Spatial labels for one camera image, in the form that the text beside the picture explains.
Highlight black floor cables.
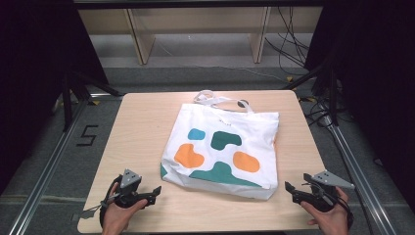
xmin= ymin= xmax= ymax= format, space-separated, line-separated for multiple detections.
xmin=299 ymin=95 xmax=331 ymax=129

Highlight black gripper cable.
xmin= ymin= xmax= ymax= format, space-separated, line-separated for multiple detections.
xmin=99 ymin=175 xmax=123 ymax=229
xmin=336 ymin=195 xmax=355 ymax=230

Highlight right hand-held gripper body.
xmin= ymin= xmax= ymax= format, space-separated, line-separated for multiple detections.
xmin=301 ymin=170 xmax=355 ymax=213

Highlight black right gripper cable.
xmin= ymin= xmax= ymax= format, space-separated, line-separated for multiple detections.
xmin=336 ymin=195 xmax=355 ymax=230

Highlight aluminium floor rail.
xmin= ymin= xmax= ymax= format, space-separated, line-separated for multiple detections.
xmin=7 ymin=93 xmax=124 ymax=235
xmin=320 ymin=115 xmax=398 ymax=235

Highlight light wooden shelf unit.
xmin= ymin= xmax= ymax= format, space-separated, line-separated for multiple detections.
xmin=77 ymin=6 xmax=324 ymax=66

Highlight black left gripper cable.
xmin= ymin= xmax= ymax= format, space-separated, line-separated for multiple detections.
xmin=99 ymin=175 xmax=123 ymax=229

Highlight person's right hand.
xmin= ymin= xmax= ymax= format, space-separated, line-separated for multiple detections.
xmin=300 ymin=186 xmax=350 ymax=235

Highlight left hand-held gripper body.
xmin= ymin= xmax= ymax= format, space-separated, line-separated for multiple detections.
xmin=114 ymin=168 xmax=148 ymax=209

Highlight white tote bag coloured blobs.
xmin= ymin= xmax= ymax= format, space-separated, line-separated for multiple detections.
xmin=160 ymin=89 xmax=281 ymax=201

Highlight black tripod stand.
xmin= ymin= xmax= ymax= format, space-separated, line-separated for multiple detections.
xmin=281 ymin=60 xmax=340 ymax=127
xmin=61 ymin=69 xmax=122 ymax=132

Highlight thin grey cord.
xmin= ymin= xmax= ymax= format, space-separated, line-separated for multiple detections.
xmin=85 ymin=201 xmax=111 ymax=213

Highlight black curtain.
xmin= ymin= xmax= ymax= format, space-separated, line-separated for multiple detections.
xmin=0 ymin=0 xmax=110 ymax=195
xmin=303 ymin=0 xmax=415 ymax=213

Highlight person's left hand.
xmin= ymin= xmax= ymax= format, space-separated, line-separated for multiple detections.
xmin=101 ymin=182 xmax=149 ymax=235

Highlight bundle of black cables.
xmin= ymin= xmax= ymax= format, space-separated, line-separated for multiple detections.
xmin=264 ymin=6 xmax=310 ymax=76

